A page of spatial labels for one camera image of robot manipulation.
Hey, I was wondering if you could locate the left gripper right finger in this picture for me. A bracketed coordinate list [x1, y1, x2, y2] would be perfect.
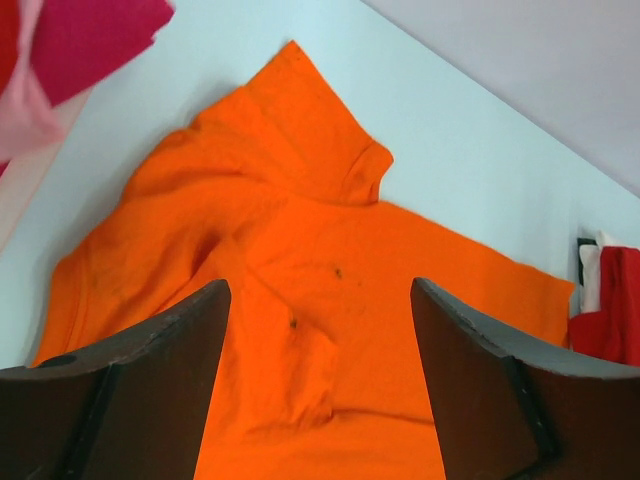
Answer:
[411, 278, 639, 479]

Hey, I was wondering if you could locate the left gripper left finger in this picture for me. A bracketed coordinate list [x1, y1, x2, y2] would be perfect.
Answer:
[1, 280, 231, 479]

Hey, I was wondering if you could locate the orange t shirt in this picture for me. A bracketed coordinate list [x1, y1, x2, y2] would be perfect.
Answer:
[36, 43, 572, 479]

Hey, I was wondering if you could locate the folded red t shirt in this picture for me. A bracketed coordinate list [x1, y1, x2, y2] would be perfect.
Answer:
[568, 247, 639, 366]

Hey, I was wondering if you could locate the folded white t shirt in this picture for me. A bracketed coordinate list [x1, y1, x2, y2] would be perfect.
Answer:
[578, 230, 617, 313]

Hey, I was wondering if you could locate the pink t shirt in basket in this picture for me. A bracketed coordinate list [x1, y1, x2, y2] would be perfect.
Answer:
[1, 1, 174, 162]

